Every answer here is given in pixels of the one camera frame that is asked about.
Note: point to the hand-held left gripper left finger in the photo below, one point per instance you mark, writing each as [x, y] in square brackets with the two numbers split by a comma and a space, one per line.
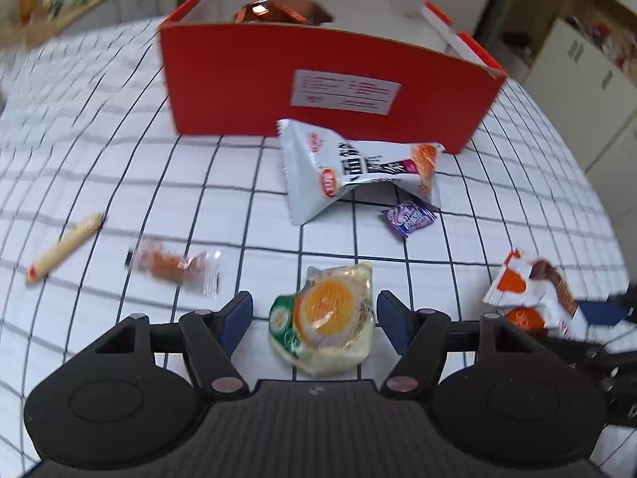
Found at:
[236, 321]

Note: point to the small clear candy wrapper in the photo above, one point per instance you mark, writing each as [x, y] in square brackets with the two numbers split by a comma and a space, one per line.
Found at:
[169, 264]

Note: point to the large white snack packet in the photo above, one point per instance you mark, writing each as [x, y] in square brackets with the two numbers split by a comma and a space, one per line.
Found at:
[318, 174]

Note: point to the white checkered tablecloth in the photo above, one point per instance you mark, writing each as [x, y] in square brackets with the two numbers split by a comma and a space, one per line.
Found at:
[149, 169]

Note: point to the beige wrapped snack stick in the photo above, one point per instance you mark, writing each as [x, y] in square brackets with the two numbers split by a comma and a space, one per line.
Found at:
[62, 249]

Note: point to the white orange snack packet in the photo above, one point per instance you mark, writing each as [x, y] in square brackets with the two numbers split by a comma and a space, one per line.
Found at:
[522, 284]

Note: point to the brown snack packet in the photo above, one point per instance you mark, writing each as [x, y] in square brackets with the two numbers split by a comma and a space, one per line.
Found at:
[283, 10]

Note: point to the red cardboard box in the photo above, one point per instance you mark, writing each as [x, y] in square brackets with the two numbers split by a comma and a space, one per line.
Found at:
[239, 84]

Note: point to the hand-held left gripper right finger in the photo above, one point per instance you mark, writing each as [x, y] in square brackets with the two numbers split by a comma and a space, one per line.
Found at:
[395, 318]

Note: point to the light wooden sideboard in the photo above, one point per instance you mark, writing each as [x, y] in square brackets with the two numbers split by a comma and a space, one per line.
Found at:
[99, 10]

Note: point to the shelf of small ornaments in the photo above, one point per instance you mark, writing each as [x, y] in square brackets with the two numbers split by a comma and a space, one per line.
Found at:
[604, 35]

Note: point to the clear egg snack packet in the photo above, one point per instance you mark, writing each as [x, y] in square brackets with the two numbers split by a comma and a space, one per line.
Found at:
[323, 316]

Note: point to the white lower cabinet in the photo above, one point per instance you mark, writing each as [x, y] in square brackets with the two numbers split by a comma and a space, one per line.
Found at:
[572, 69]

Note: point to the small purple candy packet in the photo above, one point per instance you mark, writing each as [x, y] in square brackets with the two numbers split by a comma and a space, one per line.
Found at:
[409, 218]

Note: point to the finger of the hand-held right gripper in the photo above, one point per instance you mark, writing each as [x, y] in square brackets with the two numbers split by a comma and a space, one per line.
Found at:
[572, 346]
[602, 312]

